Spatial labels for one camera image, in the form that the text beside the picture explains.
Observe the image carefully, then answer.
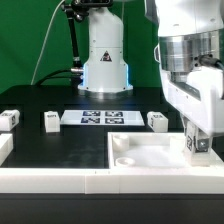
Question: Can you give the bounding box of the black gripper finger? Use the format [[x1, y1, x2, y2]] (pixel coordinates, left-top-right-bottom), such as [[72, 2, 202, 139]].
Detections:
[[196, 131, 212, 153]]

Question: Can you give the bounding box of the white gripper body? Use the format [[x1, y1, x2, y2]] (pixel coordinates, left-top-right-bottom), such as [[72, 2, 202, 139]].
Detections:
[[160, 66, 224, 136]]

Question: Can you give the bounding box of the white square tabletop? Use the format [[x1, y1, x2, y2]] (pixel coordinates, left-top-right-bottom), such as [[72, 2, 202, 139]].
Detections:
[[108, 132, 224, 168]]

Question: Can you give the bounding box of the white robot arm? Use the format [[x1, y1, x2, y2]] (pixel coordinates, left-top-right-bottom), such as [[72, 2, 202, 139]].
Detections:
[[79, 0, 224, 152]]

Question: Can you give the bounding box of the white U-shaped fence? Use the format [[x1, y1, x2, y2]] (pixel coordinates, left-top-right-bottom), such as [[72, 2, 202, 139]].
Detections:
[[0, 134, 224, 194]]

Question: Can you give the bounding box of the black cable bundle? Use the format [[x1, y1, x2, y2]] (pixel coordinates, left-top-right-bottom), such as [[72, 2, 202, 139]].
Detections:
[[34, 68, 84, 86]]

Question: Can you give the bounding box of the white marker base plate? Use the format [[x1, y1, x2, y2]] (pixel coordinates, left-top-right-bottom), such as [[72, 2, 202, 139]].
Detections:
[[61, 110, 144, 126]]

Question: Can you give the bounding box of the grey cable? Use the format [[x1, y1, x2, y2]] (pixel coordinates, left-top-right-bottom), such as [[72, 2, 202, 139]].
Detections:
[[30, 0, 67, 86]]

